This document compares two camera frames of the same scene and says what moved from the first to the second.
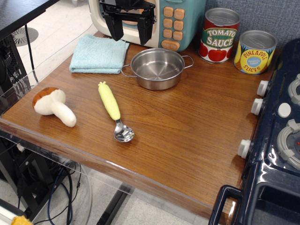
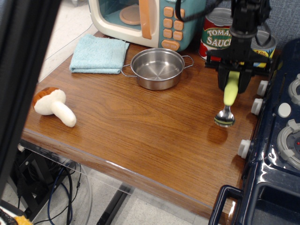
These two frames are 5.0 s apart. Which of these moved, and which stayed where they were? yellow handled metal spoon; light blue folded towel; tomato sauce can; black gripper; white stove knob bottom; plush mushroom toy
Moved: black gripper; yellow handled metal spoon
Stayed: white stove knob bottom; light blue folded towel; tomato sauce can; plush mushroom toy
